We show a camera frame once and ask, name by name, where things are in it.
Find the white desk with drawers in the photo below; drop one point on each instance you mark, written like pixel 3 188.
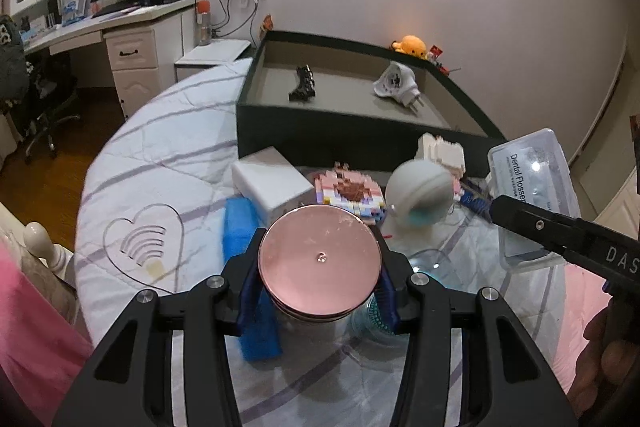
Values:
pixel 135 52

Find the jar with rose gold lid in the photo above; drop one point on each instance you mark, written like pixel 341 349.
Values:
pixel 320 257

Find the white rectangular charger box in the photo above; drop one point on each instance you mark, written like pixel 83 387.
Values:
pixel 270 179

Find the orange snack bag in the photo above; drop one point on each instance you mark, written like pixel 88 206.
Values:
pixel 266 27

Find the dark green box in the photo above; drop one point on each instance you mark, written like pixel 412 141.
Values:
pixel 260 127

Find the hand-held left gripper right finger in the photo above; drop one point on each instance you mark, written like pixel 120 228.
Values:
pixel 387 304

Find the black keyboard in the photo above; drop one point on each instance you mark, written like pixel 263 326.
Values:
pixel 115 9

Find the clear plastic floss box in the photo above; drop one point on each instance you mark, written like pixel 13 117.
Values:
pixel 532 167

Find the cream bed post knob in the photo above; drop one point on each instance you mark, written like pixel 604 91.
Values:
pixel 42 239

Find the person's right hand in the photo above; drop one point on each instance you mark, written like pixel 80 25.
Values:
pixel 610 357

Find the blue sponge block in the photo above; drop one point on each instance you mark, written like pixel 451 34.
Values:
pixel 240 219

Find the cream building block toy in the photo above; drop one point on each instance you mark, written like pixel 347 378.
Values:
pixel 440 149

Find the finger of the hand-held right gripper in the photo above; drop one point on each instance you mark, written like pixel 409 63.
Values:
pixel 560 234

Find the white low cabinet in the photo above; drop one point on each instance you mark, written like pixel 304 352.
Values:
pixel 215 54

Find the white plug adapter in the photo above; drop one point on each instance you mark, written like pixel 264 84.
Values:
pixel 395 79

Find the grey jacket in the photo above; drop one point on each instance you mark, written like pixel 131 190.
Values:
pixel 10 62

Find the bottle with orange cap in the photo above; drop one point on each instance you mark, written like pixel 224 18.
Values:
pixel 203 24

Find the pink pixel block toy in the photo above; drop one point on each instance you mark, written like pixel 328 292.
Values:
pixel 350 192

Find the small black clip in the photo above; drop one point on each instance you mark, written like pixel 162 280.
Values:
pixel 302 84

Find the blue and white boxes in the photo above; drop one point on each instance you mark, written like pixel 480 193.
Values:
pixel 75 6

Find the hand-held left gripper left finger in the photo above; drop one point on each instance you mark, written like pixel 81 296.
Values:
pixel 248 304

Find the pink blanket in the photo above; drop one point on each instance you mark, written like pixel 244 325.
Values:
pixel 35 347

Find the orange octopus plush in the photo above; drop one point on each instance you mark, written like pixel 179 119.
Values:
pixel 411 46

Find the black office chair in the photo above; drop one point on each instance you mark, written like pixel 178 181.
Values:
pixel 47 107

